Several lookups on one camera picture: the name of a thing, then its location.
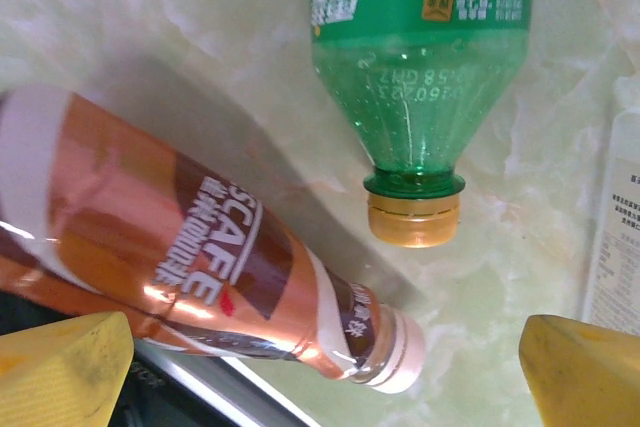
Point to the orange snack wrapper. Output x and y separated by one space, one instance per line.
150 222

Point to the white printed carton box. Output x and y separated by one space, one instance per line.
620 222

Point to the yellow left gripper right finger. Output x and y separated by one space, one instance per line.
585 377

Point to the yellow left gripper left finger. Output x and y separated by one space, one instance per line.
55 377

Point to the green soda bottle gold cap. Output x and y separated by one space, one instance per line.
415 72

